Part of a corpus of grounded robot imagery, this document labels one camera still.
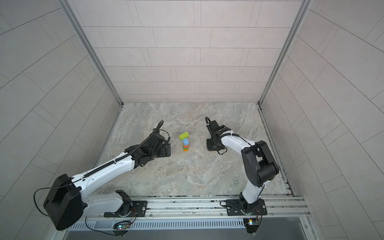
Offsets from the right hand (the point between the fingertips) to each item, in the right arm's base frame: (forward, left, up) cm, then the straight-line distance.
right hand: (210, 147), depth 92 cm
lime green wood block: (+4, +16, +10) cm, 19 cm away
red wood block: (-1, +14, +5) cm, 15 cm away
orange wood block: (0, +15, 0) cm, 15 cm away
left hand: (-2, +24, +8) cm, 26 cm away
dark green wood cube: (0, +16, +1) cm, 16 cm away
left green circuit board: (-37, +44, +2) cm, 57 cm away
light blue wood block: (0, +15, +9) cm, 17 cm away
